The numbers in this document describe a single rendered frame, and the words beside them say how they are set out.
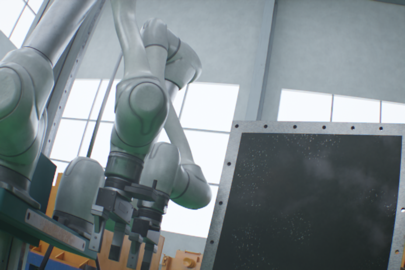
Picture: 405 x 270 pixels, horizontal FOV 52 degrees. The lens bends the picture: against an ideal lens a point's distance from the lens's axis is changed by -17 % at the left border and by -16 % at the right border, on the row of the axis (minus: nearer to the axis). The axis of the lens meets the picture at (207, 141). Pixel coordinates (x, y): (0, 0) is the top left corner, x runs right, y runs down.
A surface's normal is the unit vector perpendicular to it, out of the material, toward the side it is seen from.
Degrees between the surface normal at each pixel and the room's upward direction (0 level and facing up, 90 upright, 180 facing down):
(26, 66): 77
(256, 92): 90
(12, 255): 90
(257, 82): 90
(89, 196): 91
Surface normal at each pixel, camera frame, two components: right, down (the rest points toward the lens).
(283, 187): -0.43, -0.40
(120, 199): 0.97, 0.14
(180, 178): 0.85, 0.04
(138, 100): 0.35, -0.16
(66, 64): -0.15, -0.38
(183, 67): 0.68, 0.21
